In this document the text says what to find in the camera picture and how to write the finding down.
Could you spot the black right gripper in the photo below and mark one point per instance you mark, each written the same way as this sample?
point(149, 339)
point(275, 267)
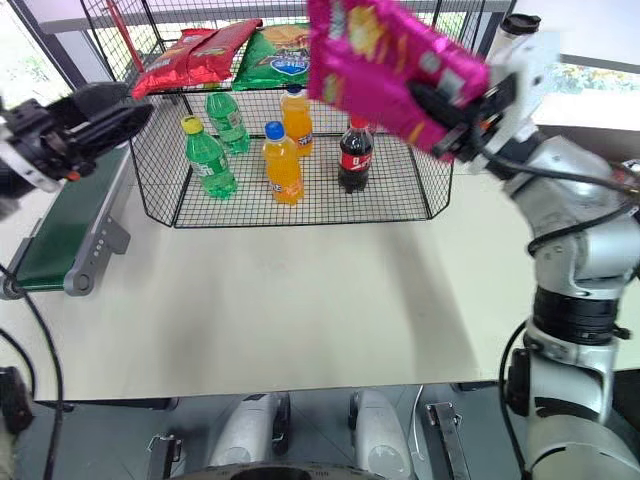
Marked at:
point(492, 112)

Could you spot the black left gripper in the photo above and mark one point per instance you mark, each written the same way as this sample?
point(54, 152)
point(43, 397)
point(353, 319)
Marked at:
point(45, 137)

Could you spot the pink chip bag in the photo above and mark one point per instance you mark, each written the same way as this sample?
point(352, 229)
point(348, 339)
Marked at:
point(370, 55)

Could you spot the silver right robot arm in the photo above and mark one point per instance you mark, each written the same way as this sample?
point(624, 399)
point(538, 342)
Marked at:
point(575, 200)

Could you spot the green belt conveyor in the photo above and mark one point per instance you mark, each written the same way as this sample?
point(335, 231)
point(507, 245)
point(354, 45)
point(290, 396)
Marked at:
point(75, 215)

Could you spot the red chip bag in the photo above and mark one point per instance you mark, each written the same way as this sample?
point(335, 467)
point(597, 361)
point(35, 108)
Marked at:
point(220, 50)
point(167, 67)

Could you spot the red pole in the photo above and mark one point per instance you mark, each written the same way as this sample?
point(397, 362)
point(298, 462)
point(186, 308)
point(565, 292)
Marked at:
point(125, 35)

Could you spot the cola bottle red cap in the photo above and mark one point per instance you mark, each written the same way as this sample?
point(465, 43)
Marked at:
point(355, 160)

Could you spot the green bottle yellow cap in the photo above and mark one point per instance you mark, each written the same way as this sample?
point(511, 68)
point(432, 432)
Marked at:
point(210, 165)

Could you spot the orange bottle blue cap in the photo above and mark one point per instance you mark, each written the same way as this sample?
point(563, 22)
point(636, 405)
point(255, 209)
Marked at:
point(283, 170)

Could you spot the green chip bag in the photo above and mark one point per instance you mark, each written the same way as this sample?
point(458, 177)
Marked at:
point(272, 60)

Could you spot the silver robot leg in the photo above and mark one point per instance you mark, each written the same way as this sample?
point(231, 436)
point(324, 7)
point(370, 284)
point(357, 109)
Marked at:
point(245, 430)
point(380, 435)

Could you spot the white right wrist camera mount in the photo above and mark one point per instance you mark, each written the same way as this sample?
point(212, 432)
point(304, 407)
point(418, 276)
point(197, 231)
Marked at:
point(530, 65)

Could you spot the metal table bracket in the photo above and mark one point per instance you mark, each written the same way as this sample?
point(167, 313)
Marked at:
point(165, 455)
point(450, 440)

